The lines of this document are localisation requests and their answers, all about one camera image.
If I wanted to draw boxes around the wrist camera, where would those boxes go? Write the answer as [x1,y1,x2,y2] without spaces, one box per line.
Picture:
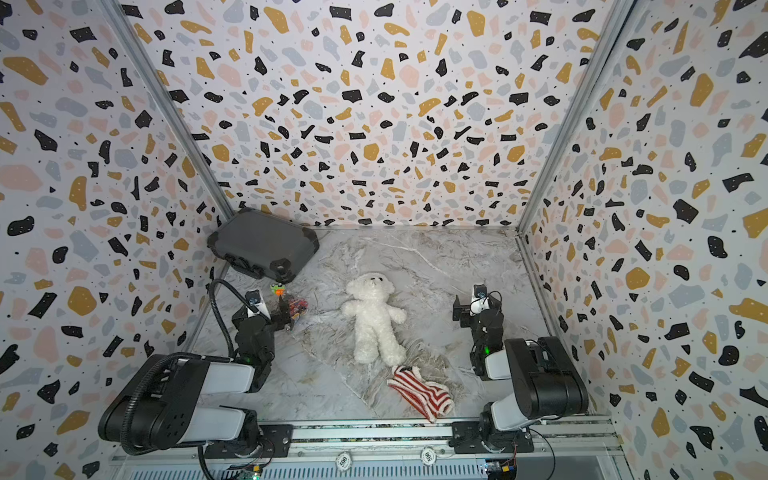
[245,289,271,320]
[470,284,488,315]

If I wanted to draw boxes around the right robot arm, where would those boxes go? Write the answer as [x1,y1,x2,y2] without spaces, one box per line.
[449,294,589,454]

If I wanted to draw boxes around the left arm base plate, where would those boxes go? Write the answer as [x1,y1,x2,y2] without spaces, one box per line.
[204,424,294,461]

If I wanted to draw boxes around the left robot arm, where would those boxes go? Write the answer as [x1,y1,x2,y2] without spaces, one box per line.
[97,307,292,458]

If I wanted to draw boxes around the dark grey hard case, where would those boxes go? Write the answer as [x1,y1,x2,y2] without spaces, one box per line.
[207,207,320,284]

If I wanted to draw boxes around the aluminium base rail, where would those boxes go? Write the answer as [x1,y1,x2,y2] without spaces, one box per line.
[107,415,633,479]

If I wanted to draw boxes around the clear bag of small toys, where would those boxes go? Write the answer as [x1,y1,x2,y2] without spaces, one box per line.
[271,284,309,330]

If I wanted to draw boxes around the red white striped sweater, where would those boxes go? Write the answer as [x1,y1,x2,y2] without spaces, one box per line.
[387,366,455,423]

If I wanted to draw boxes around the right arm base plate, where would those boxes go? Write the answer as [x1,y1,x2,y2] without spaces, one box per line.
[448,420,534,455]

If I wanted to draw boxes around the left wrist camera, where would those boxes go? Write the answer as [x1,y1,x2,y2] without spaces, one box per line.
[245,289,271,320]

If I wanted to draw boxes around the white teddy bear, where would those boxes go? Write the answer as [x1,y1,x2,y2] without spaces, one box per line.
[341,272,407,367]

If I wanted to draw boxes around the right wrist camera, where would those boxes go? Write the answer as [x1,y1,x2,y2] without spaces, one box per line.
[470,284,488,315]

